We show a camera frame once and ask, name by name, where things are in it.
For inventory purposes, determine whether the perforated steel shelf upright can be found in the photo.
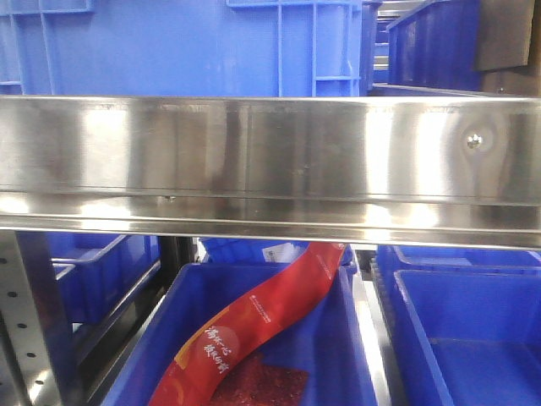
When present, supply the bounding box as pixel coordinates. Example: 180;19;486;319
1;231;85;405

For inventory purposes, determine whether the dark blue bin upper right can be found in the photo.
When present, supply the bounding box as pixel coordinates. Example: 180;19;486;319
387;1;481;91

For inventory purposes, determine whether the dark red dried meat sheet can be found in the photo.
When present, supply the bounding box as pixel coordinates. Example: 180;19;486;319
207;353;309;405

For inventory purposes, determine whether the blue bin with snack bag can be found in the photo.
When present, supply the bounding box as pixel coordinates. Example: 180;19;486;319
102;263;376;405

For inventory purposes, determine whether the large blue crate upper shelf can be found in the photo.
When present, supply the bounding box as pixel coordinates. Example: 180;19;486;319
1;1;366;96

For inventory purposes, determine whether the empty blue bin right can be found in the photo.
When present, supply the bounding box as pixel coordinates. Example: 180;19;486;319
375;245;540;405

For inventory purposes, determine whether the blue bin lower left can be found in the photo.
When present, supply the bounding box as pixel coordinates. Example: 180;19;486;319
46;232;160;324

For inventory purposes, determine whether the red snack bag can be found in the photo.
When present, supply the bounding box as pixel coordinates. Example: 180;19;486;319
150;242;345;405

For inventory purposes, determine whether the stainless steel shelf rail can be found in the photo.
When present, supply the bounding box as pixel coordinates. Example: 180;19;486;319
1;96;540;249

